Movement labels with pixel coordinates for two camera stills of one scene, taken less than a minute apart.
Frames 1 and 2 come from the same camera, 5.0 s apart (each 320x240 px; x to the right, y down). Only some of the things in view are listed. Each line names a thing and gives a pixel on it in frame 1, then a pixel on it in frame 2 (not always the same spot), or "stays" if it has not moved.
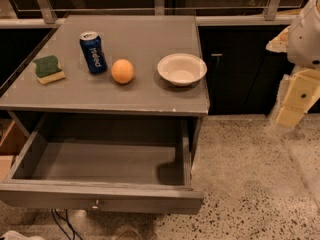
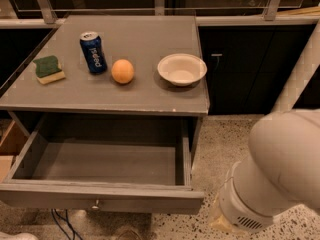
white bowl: x=182 y=69 stays
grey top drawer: x=104 y=162 stays
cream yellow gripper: x=305 y=39 to x=240 y=205
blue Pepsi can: x=94 y=52 stays
